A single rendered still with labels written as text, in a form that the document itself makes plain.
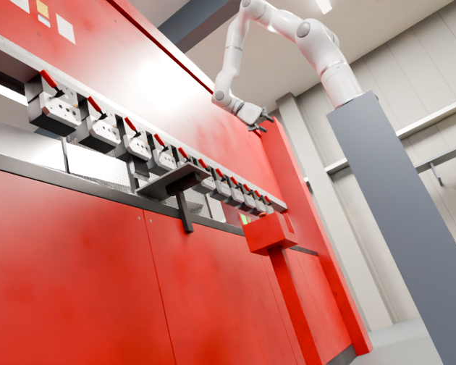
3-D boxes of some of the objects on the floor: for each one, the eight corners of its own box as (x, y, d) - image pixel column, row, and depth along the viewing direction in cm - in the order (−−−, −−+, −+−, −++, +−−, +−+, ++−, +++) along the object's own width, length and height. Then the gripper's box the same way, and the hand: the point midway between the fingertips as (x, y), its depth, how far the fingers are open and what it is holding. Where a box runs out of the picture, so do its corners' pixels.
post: (187, 427, 225) (127, 145, 302) (179, 429, 227) (122, 148, 304) (191, 424, 229) (131, 148, 307) (184, 426, 231) (127, 150, 308)
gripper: (250, 99, 193) (279, 116, 188) (231, 125, 191) (260, 143, 185) (248, 92, 186) (279, 108, 181) (229, 119, 183) (259, 137, 178)
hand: (266, 124), depth 184 cm, fingers open, 5 cm apart
